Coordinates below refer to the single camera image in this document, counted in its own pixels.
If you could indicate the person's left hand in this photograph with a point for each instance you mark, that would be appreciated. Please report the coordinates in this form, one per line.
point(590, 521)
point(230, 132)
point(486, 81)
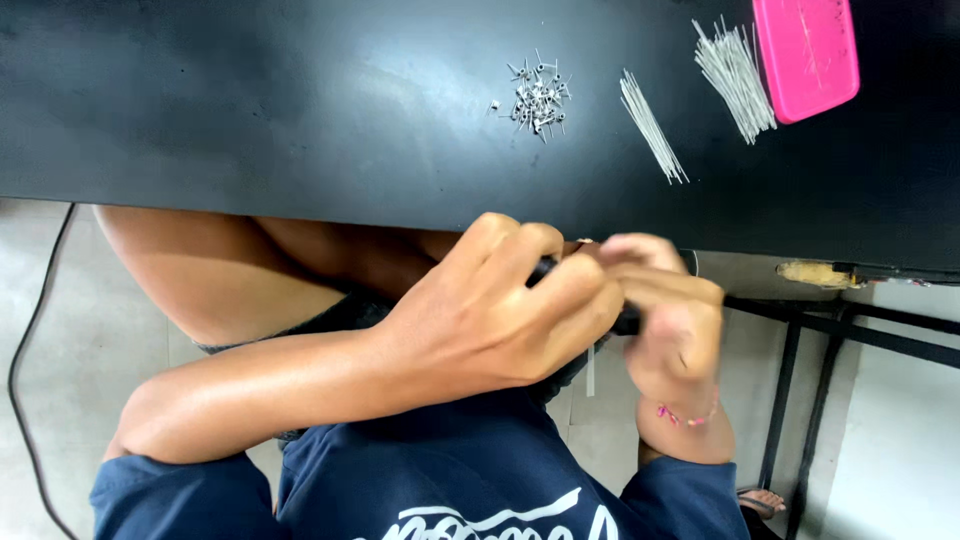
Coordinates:
point(480, 322)

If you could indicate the person's right hand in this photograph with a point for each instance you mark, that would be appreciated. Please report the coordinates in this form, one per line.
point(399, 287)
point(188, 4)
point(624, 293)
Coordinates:
point(679, 345)

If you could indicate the person's right fingers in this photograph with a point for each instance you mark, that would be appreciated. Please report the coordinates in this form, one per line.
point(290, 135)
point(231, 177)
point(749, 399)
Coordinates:
point(664, 281)

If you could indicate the person's left fingers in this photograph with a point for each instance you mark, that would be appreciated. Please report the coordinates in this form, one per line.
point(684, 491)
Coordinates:
point(570, 289)

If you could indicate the black hand tool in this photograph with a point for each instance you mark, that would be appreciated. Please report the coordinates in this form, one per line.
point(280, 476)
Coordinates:
point(628, 321)

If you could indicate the white strip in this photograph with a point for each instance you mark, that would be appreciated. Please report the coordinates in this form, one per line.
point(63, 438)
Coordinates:
point(590, 371)

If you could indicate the pile of small metal coils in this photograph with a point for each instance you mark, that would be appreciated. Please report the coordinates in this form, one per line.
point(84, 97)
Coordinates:
point(538, 97)

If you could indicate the person's right leg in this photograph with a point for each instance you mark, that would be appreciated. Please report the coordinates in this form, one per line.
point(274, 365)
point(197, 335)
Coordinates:
point(360, 251)

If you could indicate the person's leg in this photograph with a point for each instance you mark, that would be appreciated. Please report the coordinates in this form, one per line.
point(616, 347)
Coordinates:
point(360, 251)
point(217, 270)

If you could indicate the navy printed shirt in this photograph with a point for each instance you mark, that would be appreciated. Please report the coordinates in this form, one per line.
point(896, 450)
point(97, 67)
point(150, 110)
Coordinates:
point(465, 480)

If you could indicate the person's right foot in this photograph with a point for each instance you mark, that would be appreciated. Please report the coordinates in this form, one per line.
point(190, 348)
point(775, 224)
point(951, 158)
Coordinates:
point(763, 501)

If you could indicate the pink plastic tray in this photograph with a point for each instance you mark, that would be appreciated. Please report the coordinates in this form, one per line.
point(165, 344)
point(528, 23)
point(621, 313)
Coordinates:
point(806, 56)

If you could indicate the person's left leg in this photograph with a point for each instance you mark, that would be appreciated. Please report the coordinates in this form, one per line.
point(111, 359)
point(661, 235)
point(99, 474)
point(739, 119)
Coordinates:
point(217, 270)

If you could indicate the black metal table frame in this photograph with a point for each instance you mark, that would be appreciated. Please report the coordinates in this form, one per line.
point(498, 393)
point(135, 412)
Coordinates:
point(817, 352)

